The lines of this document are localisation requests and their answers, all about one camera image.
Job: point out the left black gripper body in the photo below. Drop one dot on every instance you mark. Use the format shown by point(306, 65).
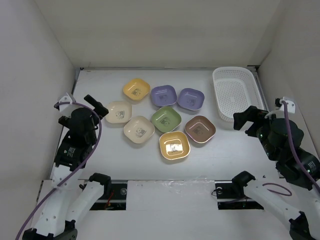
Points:
point(94, 137)

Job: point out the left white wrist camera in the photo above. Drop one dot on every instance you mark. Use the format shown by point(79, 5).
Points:
point(67, 108)

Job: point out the brown panda plate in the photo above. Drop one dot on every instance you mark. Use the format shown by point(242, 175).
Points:
point(200, 129)

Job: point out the yellow panda plate back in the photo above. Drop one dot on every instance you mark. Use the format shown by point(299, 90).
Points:
point(136, 89)

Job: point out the purple plate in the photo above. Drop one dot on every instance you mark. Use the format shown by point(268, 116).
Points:
point(162, 96)
point(191, 99)

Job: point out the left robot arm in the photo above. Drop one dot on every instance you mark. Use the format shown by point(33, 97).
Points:
point(60, 215)

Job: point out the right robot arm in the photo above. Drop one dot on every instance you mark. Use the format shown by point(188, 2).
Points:
point(302, 174)

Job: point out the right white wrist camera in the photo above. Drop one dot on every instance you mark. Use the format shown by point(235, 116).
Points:
point(280, 104)

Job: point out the cream panda plate front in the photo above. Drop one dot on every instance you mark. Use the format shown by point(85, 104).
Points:
point(139, 129)

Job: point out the yellow plate front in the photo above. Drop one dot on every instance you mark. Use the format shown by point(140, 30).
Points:
point(174, 145)

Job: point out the cream panda plate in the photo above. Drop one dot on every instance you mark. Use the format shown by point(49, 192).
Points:
point(139, 129)
point(119, 112)

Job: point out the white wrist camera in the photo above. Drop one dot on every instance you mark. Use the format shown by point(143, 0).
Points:
point(280, 104)
point(67, 108)

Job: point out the white perforated plastic bin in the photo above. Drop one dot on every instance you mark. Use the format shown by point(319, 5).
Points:
point(235, 90)

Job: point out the green panda plate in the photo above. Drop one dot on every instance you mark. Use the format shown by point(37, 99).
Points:
point(166, 119)

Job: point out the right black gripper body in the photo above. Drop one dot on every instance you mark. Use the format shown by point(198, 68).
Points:
point(262, 134)

